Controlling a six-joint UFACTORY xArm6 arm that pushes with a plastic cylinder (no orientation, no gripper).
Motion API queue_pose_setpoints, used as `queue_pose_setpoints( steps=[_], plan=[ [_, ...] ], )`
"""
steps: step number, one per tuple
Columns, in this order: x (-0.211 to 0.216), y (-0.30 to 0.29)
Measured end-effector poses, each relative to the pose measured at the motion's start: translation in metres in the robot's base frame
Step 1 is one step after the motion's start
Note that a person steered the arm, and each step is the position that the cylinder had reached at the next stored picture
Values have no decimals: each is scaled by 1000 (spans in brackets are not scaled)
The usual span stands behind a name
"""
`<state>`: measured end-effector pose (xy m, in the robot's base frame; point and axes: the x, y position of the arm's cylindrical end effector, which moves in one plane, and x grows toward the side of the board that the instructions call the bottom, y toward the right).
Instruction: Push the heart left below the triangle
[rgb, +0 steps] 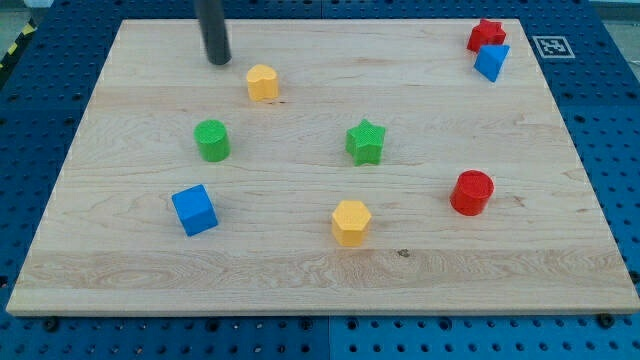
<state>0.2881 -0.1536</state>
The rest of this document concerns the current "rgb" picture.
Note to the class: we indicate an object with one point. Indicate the red cylinder block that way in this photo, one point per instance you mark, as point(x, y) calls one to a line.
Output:
point(472, 192)

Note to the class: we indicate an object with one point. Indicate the white fiducial marker tag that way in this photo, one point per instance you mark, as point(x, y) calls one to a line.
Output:
point(553, 47)

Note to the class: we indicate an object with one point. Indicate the blue triangle block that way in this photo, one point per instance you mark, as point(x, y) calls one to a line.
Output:
point(490, 60)

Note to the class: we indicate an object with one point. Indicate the yellow black hazard tape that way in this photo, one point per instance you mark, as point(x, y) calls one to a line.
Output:
point(17, 48)

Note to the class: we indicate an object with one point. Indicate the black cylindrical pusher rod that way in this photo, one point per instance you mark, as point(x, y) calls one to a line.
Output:
point(211, 17)

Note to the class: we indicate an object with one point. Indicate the yellow heart block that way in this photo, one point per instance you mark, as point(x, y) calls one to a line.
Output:
point(262, 82)

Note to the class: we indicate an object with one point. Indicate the blue cube block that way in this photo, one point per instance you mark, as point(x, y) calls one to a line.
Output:
point(194, 210)

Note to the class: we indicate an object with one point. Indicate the green star block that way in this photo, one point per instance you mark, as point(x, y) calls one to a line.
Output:
point(365, 142)

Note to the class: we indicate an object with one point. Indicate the light wooden board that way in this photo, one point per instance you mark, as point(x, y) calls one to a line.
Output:
point(110, 242)

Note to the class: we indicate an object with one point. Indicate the green cylinder block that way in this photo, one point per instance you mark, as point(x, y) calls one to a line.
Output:
point(212, 140)

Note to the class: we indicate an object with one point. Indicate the yellow hexagon block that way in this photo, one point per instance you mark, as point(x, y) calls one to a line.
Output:
point(350, 223)

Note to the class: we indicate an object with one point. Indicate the red star block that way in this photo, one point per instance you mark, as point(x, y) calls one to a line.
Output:
point(486, 32)

